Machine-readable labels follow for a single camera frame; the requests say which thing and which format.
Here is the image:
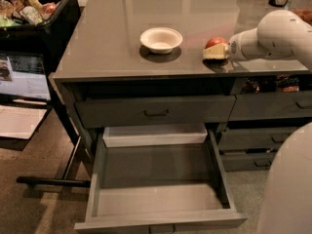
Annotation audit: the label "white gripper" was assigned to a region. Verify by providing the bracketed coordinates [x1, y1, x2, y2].
[203, 32, 244, 61]

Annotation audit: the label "red apple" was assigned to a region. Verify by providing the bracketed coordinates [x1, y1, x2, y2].
[205, 37, 228, 49]

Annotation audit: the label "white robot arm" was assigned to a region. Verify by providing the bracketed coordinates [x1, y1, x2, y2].
[203, 10, 312, 234]

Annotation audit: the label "chip bags in drawer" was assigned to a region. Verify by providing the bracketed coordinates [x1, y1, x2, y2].
[241, 75, 299, 94]

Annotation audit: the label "grey top right drawer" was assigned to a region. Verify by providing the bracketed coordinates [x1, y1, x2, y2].
[229, 91, 312, 121]

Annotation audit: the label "grey middle right drawer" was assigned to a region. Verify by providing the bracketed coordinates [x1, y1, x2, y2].
[218, 127, 296, 151]

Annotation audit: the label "grey bottom right drawer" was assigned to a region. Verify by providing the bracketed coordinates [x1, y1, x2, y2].
[221, 152, 275, 172]

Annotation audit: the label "grey top left drawer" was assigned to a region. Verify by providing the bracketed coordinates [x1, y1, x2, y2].
[75, 96, 235, 128]

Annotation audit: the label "open grey middle drawer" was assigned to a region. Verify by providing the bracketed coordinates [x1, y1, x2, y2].
[75, 133, 247, 234]

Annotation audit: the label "white paper bowl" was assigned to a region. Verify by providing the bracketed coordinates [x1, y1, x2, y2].
[140, 27, 183, 55]

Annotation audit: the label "clear jar with snacks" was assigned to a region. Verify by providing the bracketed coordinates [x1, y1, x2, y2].
[290, 0, 312, 25]

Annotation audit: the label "clear plastic bin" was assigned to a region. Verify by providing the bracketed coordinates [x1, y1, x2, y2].
[102, 123, 208, 147]

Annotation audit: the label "black bin with snacks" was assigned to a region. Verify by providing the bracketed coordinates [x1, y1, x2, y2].
[0, 0, 82, 56]

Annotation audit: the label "computer monitor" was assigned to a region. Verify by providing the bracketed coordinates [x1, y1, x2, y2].
[0, 52, 51, 100]

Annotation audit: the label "white paper sheet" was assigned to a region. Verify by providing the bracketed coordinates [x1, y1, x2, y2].
[0, 105, 47, 139]

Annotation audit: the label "black stand base bar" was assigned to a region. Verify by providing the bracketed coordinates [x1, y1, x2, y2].
[17, 176, 91, 188]

